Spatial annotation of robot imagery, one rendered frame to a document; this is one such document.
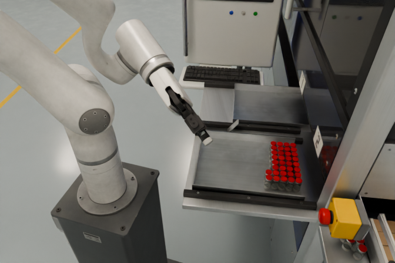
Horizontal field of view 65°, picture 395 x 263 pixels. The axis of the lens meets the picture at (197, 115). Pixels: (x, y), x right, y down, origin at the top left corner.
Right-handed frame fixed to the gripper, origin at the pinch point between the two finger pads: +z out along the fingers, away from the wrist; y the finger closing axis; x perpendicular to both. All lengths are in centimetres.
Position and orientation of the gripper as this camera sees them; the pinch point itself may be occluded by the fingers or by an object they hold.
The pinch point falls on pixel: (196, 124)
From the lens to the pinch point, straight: 72.5
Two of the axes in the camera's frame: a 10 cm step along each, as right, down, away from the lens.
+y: -2.2, -1.9, -9.6
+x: 8.0, -6.0, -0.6
